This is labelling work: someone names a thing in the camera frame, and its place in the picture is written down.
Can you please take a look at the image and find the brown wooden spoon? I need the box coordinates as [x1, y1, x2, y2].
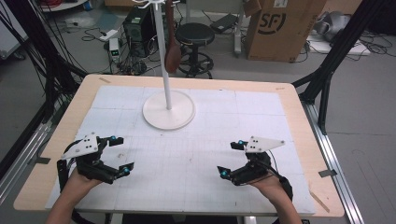
[163, 0, 183, 75]

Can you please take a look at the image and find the person's right hand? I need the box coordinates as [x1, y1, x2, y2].
[249, 176, 287, 203]

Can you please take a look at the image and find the flat black box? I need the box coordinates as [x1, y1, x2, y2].
[210, 13, 239, 35]

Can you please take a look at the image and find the aluminium rail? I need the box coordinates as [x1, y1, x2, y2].
[301, 101, 365, 224]
[0, 119, 54, 206]

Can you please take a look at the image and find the person's left hand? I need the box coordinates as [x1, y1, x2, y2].
[61, 169, 104, 203]

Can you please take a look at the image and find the large cardboard box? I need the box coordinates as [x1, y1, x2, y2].
[245, 0, 328, 63]

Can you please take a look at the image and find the black round stool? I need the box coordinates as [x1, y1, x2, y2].
[170, 21, 216, 79]

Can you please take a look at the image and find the white hook stand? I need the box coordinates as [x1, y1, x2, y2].
[132, 0, 196, 131]

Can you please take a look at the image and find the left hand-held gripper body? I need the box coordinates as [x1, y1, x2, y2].
[56, 133, 117, 185]

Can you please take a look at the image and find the black computer tower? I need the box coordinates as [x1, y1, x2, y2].
[122, 6, 172, 59]

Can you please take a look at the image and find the white power strip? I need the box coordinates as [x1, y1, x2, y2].
[98, 29, 120, 42]

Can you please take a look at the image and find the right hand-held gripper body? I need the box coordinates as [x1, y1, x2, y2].
[231, 135, 286, 187]

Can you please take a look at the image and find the white metal post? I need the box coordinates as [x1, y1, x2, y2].
[233, 0, 248, 59]

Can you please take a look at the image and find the black metal frame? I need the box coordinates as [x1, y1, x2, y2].
[0, 0, 89, 124]
[292, 0, 388, 136]

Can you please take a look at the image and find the white device with green display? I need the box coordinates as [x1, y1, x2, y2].
[108, 37, 121, 63]

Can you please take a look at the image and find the white gridded mat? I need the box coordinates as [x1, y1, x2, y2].
[45, 85, 316, 216]

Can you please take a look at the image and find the black cable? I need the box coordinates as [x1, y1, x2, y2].
[265, 148, 294, 203]
[56, 139, 80, 192]

